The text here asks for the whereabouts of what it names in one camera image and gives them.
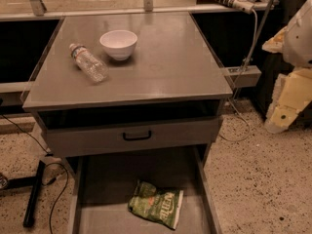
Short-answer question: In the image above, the white cable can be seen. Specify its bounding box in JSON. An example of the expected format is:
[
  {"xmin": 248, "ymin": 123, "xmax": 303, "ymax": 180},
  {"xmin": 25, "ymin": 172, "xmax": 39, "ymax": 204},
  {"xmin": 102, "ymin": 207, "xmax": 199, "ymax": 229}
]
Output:
[{"xmin": 218, "ymin": 8, "xmax": 259, "ymax": 143}]

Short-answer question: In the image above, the white ceramic bowl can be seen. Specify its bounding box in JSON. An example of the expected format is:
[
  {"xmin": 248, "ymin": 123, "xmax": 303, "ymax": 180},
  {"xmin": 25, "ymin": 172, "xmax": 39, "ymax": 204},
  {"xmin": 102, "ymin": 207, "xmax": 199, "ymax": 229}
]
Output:
[{"xmin": 99, "ymin": 30, "xmax": 137, "ymax": 60}]

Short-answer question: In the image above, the black floor cable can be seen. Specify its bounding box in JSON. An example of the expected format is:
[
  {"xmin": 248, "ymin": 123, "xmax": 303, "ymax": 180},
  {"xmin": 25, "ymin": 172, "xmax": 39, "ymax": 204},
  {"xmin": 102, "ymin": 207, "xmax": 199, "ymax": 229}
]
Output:
[{"xmin": 0, "ymin": 114, "xmax": 70, "ymax": 234}]

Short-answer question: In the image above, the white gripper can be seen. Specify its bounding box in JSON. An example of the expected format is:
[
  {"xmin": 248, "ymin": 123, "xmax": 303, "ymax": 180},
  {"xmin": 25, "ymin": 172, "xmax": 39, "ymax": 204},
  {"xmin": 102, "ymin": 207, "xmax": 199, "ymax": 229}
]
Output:
[{"xmin": 264, "ymin": 67, "xmax": 312, "ymax": 134}]

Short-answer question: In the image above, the closed grey top drawer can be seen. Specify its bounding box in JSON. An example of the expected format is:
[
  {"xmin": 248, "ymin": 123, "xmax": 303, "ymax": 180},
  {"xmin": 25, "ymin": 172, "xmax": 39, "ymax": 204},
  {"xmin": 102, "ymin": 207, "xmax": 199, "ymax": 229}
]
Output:
[{"xmin": 42, "ymin": 117, "xmax": 222, "ymax": 157}]

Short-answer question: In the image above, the grey drawer cabinet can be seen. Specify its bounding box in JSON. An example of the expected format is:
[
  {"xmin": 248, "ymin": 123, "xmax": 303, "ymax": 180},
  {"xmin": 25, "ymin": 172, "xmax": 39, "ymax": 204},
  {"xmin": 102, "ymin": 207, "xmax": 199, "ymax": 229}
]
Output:
[{"xmin": 21, "ymin": 12, "xmax": 234, "ymax": 159}]

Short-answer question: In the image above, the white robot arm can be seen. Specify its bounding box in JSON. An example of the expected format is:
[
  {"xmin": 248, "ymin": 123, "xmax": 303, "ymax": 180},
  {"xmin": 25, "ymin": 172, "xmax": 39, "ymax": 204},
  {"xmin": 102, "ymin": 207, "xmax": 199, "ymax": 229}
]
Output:
[{"xmin": 262, "ymin": 0, "xmax": 312, "ymax": 134}]

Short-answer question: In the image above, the clear plastic water bottle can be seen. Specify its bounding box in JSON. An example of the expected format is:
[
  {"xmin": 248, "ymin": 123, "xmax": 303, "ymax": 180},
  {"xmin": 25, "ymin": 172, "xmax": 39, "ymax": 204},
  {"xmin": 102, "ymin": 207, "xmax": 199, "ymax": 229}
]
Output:
[{"xmin": 69, "ymin": 43, "xmax": 108, "ymax": 83}]

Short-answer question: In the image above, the open grey middle drawer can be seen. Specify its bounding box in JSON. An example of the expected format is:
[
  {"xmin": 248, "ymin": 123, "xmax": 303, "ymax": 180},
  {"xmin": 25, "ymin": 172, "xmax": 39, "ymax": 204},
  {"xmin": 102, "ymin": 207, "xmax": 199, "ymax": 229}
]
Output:
[{"xmin": 68, "ymin": 147, "xmax": 222, "ymax": 234}]

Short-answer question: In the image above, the black metal stand leg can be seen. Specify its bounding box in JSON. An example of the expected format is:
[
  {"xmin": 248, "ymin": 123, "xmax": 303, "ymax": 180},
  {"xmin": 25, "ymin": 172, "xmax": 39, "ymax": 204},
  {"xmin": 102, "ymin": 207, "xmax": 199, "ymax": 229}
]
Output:
[{"xmin": 22, "ymin": 161, "xmax": 45, "ymax": 228}]

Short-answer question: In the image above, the black drawer handle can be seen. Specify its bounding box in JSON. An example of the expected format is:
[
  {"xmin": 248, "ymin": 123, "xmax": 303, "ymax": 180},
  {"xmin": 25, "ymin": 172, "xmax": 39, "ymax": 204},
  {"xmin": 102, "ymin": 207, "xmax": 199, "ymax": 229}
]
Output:
[{"xmin": 122, "ymin": 131, "xmax": 152, "ymax": 141}]

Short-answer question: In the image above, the grey side bracket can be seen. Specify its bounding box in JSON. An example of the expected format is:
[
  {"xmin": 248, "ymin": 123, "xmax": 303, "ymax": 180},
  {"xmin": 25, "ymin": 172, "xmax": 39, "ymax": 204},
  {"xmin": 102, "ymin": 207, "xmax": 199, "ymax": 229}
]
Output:
[{"xmin": 221, "ymin": 65, "xmax": 261, "ymax": 89}]

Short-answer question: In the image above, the green jalapeno chip bag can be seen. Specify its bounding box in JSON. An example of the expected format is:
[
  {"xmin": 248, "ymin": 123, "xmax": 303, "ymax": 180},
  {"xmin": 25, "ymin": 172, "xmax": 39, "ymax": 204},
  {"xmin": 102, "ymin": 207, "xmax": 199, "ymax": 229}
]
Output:
[{"xmin": 128, "ymin": 180, "xmax": 183, "ymax": 230}]

